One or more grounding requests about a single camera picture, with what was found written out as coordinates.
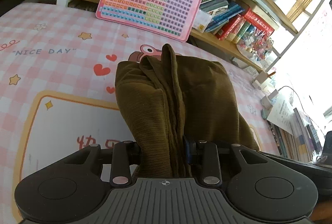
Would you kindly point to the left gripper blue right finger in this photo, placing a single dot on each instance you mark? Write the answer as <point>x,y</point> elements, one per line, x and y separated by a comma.
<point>203,158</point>

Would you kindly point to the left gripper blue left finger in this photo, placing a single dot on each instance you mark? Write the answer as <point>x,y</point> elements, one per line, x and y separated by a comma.
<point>124,155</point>

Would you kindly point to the brown corduroy garment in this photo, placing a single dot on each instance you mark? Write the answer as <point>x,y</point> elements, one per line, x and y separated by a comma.
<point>166,99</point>

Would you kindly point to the pink checkered tablecloth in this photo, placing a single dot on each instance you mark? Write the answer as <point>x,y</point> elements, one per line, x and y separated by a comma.
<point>58,69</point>

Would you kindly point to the red book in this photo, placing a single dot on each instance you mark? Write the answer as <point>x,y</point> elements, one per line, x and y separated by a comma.
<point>243,26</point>

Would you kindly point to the pink learning tablet toy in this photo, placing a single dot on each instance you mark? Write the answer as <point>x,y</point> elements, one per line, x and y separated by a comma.
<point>170,18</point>

